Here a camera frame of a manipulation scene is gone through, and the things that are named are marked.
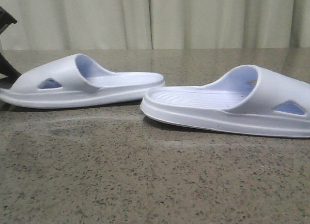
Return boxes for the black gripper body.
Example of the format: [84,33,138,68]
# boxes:
[0,7,21,83]

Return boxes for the light blue slipper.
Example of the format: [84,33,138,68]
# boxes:
[0,54,165,109]
[140,65,310,137]

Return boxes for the white pleated curtain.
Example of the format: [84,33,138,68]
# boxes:
[0,0,310,50]

